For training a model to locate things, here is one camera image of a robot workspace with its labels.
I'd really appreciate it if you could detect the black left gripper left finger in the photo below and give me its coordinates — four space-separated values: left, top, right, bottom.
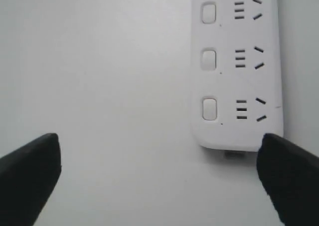
0 133 62 226

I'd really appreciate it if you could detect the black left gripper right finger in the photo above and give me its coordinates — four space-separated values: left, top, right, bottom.
256 133 319 226

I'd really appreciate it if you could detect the white five-outlet power strip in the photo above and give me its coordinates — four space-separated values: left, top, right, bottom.
190 0 284 152

